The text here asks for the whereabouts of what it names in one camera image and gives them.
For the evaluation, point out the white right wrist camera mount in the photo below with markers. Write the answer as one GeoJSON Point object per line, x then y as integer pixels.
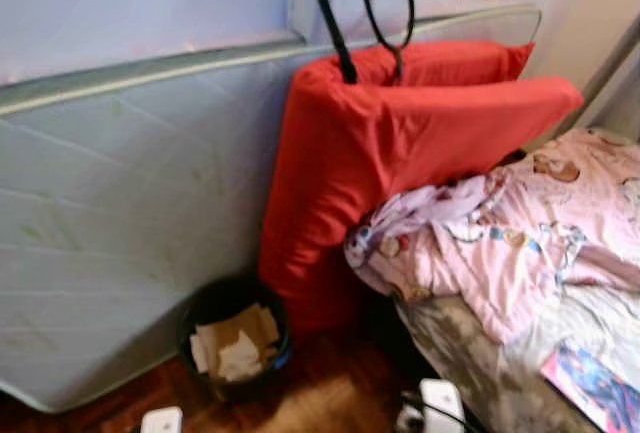
{"type": "Point", "coordinates": [442, 403]}

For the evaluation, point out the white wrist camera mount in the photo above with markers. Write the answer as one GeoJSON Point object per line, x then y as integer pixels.
{"type": "Point", "coordinates": [162, 421]}
{"type": "Point", "coordinates": [442, 403]}

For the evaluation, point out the black waste bin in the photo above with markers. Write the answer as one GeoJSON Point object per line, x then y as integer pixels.
{"type": "Point", "coordinates": [230, 290]}

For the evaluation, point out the large red covered cushion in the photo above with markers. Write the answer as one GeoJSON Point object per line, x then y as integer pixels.
{"type": "Point", "coordinates": [400, 143]}

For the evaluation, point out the brown cardboard piece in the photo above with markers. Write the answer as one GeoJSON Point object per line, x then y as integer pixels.
{"type": "Point", "coordinates": [250, 325]}

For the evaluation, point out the colourful comic book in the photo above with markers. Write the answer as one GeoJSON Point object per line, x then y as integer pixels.
{"type": "Point", "coordinates": [595, 388]}

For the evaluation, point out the grey striped curtain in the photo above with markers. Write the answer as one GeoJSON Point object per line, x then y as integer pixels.
{"type": "Point", "coordinates": [620, 93]}

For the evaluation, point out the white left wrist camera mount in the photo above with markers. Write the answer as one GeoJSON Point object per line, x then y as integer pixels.
{"type": "Point", "coordinates": [162, 421]}

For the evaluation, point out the white crumpled paper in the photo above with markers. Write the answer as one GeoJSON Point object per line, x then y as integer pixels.
{"type": "Point", "coordinates": [238, 361]}

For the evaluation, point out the pink cartoon print blanket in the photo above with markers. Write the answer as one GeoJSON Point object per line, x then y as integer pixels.
{"type": "Point", "coordinates": [500, 243]}

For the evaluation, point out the thin red covered cushion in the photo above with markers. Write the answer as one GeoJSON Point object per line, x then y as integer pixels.
{"type": "Point", "coordinates": [460, 61]}

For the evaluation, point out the bed with beige floral sheet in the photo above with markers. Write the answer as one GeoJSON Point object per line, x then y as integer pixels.
{"type": "Point", "coordinates": [590, 323]}

